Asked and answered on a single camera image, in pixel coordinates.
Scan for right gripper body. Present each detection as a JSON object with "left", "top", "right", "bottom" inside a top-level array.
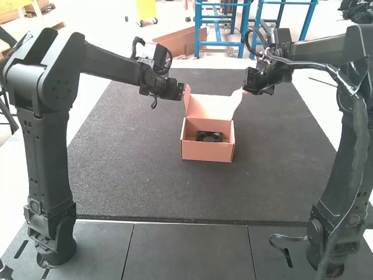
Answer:
[{"left": 242, "top": 62, "right": 293, "bottom": 96}]

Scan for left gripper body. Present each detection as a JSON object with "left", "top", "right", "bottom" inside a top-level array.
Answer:
[{"left": 159, "top": 76, "right": 187, "bottom": 102}]

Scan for cardboard box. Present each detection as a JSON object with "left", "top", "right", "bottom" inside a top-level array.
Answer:
[{"left": 180, "top": 84, "right": 245, "bottom": 163}]

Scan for brown wooden board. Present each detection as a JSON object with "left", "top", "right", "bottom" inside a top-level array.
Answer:
[{"left": 153, "top": 25, "right": 208, "bottom": 58}]

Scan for black square fan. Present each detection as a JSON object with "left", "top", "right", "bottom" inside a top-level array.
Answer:
[{"left": 195, "top": 130, "right": 224, "bottom": 144}]

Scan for person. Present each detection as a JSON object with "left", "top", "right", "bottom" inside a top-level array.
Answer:
[{"left": 182, "top": 0, "right": 199, "bottom": 23}]

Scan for yellow drawer cart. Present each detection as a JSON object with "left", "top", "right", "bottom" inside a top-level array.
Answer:
[{"left": 135, "top": 0, "right": 159, "bottom": 27}]

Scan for black mat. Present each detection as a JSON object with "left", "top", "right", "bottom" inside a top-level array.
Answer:
[{"left": 66, "top": 68, "right": 340, "bottom": 225}]

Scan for black bags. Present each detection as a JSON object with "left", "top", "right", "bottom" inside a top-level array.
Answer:
[{"left": 337, "top": 0, "right": 373, "bottom": 23}]

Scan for dark base panel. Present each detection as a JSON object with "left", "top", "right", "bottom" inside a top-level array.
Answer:
[
  {"left": 0, "top": 220, "right": 135, "bottom": 280},
  {"left": 124, "top": 223, "right": 257, "bottom": 280},
  {"left": 247, "top": 225, "right": 373, "bottom": 280}
]

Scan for black cable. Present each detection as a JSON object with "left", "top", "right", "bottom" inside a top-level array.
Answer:
[
  {"left": 244, "top": 27, "right": 275, "bottom": 60},
  {"left": 269, "top": 233, "right": 309, "bottom": 255},
  {"left": 132, "top": 36, "right": 146, "bottom": 58}
]

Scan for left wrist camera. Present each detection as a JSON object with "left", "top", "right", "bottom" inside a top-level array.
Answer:
[{"left": 140, "top": 42, "right": 172, "bottom": 73}]

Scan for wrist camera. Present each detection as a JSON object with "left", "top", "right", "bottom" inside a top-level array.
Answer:
[
  {"left": 140, "top": 42, "right": 172, "bottom": 73},
  {"left": 273, "top": 27, "right": 292, "bottom": 50}
]

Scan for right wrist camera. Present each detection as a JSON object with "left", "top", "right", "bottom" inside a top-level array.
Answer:
[{"left": 273, "top": 27, "right": 292, "bottom": 50}]

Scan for blue frame workbench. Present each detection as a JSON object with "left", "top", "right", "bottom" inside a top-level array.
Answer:
[
  {"left": 250, "top": 0, "right": 319, "bottom": 53},
  {"left": 194, "top": 0, "right": 252, "bottom": 59}
]

